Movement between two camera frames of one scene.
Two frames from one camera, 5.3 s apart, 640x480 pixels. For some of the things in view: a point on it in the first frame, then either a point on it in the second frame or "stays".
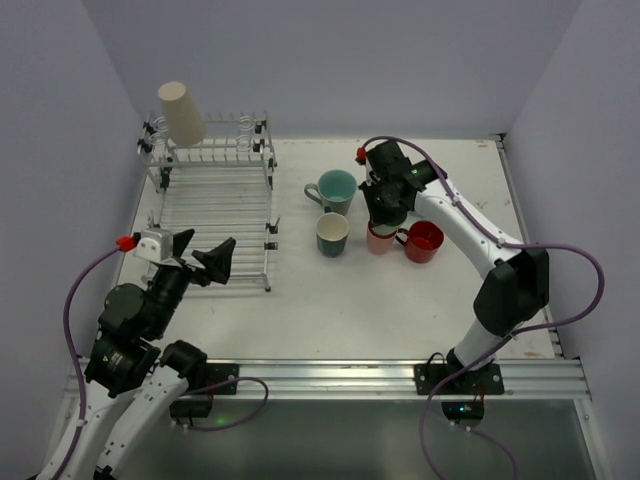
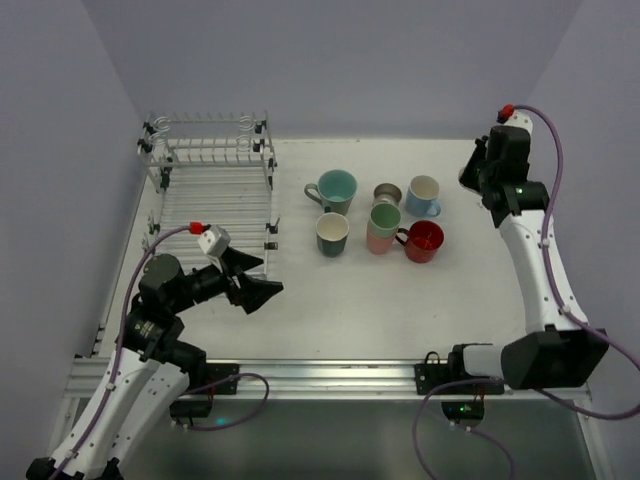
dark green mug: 332,231 stays
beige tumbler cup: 184,125 -> 466,192
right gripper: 388,216 -> 470,175
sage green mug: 336,190 stays
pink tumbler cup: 379,244 stays
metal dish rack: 220,188 stays
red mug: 421,241 stays
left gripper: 190,270 -> 233,283
